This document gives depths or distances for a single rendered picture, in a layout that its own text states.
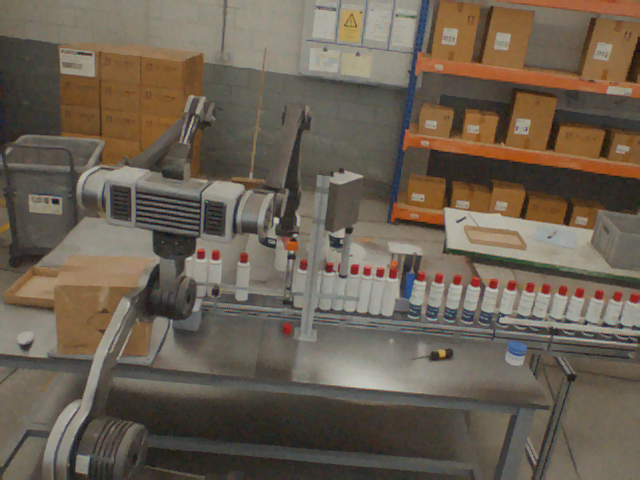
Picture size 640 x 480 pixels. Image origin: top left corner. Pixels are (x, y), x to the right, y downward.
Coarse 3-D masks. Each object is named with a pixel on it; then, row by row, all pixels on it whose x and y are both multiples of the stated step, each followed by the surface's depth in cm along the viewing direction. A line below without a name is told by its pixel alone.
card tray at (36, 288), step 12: (24, 276) 260; (36, 276) 267; (48, 276) 268; (12, 288) 250; (24, 288) 256; (36, 288) 257; (48, 288) 258; (12, 300) 244; (24, 300) 244; (36, 300) 244; (48, 300) 244
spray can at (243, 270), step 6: (240, 258) 250; (246, 258) 250; (240, 264) 250; (246, 264) 251; (240, 270) 251; (246, 270) 251; (240, 276) 252; (246, 276) 252; (240, 282) 253; (246, 282) 253; (240, 294) 255; (246, 294) 256; (240, 300) 256
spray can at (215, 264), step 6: (216, 252) 249; (216, 258) 250; (210, 264) 250; (216, 264) 250; (210, 270) 251; (216, 270) 251; (210, 276) 252; (216, 276) 252; (210, 288) 254; (210, 294) 255
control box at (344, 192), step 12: (336, 180) 223; (348, 180) 225; (360, 180) 231; (336, 192) 221; (348, 192) 227; (360, 192) 234; (336, 204) 223; (348, 204) 229; (336, 216) 225; (348, 216) 232; (324, 228) 228; (336, 228) 228
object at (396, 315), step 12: (204, 300) 254; (228, 300) 256; (252, 300) 258; (264, 300) 259; (276, 300) 260; (324, 312) 255; (336, 312) 256; (348, 312) 257; (396, 312) 262; (420, 312) 264; (444, 324) 257; (456, 324) 258
